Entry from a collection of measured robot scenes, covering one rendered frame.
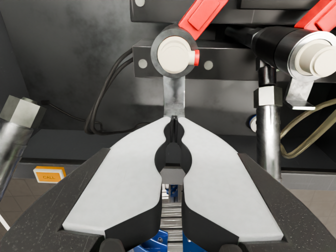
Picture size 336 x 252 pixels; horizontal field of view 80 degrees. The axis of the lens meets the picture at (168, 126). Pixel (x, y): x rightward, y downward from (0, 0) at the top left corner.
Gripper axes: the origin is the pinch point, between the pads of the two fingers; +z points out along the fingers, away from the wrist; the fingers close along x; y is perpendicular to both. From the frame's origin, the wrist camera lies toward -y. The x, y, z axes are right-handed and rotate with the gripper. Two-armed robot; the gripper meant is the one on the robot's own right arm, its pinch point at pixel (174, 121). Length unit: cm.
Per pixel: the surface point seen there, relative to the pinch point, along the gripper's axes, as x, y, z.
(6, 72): -31.1, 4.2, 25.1
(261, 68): 7.2, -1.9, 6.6
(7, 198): -149, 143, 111
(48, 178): -22.2, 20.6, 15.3
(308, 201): 116, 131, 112
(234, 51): 6.7, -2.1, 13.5
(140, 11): -3.9, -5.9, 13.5
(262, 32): 6.8, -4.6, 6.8
